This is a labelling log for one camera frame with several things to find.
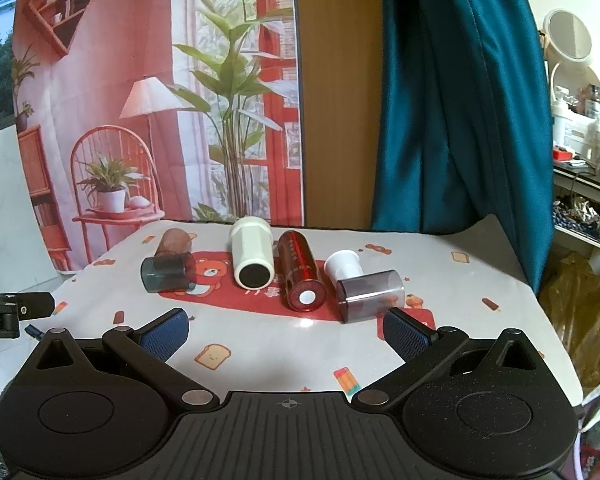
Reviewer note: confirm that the printed bear tablecloth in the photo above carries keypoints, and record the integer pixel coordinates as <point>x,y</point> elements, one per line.
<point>480,285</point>

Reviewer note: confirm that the red metallic cup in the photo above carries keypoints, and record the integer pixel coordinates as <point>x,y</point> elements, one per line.
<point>297,265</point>

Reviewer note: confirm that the round white vanity mirror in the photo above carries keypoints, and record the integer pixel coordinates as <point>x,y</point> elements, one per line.
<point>570,35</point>

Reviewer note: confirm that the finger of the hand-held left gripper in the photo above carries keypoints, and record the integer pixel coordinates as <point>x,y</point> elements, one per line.
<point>32,305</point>

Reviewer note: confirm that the white cup with grey lid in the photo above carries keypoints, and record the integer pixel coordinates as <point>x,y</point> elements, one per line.
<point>367,295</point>

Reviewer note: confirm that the brown cup with teal lid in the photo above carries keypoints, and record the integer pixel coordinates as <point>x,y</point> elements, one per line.
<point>167,272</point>

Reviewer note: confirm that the small red box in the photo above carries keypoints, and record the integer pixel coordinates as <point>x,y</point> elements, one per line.
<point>562,153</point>

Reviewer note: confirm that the white storage shelf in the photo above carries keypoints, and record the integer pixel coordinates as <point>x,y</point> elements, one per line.
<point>587,195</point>

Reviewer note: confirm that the white pump bottle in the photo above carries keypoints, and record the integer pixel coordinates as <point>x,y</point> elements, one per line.
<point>561,122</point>

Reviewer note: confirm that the yellow plastic bag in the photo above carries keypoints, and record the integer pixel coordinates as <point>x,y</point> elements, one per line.
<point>580,310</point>

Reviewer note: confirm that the wooden board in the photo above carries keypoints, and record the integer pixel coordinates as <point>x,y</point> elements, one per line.
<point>340,85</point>

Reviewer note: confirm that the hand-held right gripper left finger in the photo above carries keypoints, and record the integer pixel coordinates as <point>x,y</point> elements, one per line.
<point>164,338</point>

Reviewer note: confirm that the printed room backdrop cloth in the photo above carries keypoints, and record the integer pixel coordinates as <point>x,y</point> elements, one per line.
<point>130,35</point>

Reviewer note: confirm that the teal curtain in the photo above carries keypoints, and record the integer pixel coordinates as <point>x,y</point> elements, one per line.
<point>455,110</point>

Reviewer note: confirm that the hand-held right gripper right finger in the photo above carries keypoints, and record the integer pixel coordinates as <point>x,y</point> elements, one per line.
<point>406,336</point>

